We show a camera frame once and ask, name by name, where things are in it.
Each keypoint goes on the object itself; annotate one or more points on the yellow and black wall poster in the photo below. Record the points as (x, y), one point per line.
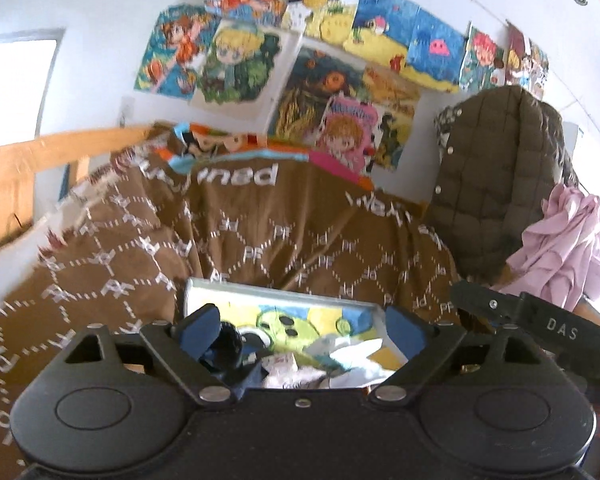
(325, 5)

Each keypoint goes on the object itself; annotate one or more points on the blue pink creature wall poster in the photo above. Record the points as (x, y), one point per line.
(435, 55)

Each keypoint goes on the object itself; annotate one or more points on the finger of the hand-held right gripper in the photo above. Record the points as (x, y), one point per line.
(485, 302)

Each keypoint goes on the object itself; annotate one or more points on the grey and white sock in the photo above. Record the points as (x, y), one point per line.
(295, 372)

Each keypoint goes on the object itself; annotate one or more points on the window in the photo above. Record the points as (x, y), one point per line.
(10, 90)

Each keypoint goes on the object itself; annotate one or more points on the narrow cartoon figures wall poster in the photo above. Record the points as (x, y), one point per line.
(527, 62)

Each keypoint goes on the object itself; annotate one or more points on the blond cartoon child wall poster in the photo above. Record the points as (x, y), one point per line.
(240, 65)

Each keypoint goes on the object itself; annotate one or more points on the dark-haired figure wall poster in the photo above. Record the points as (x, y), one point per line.
(395, 140)

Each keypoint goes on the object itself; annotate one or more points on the blue beach scene wall poster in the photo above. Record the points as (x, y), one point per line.
(380, 30)

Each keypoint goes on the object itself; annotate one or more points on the pink garment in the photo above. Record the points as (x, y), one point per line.
(565, 245)

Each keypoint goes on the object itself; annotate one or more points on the brown printed blanket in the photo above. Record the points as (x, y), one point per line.
(280, 220)

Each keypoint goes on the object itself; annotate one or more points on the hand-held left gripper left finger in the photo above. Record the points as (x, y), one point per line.
(200, 329)

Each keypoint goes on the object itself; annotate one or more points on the grey box with cartoon lining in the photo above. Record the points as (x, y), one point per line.
(320, 320)

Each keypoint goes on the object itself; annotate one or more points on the wooden bed frame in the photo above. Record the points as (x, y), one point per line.
(45, 155)

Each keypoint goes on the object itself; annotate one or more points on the orange-haired girl wall poster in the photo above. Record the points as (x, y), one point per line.
(172, 55)

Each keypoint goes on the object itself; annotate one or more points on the pink-titled girl wall poster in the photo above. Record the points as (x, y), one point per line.
(345, 135)

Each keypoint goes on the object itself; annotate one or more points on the red-haired character wall poster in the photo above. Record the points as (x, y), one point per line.
(482, 57)

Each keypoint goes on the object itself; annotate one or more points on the white sock with teal print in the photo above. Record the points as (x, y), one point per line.
(360, 357)

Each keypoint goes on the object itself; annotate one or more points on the brown quilted jacket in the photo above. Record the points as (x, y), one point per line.
(495, 175)

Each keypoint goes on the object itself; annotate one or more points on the cartoon posters on wall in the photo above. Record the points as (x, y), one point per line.
(310, 80)

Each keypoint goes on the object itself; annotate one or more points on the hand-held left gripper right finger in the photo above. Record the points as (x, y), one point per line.
(404, 330)

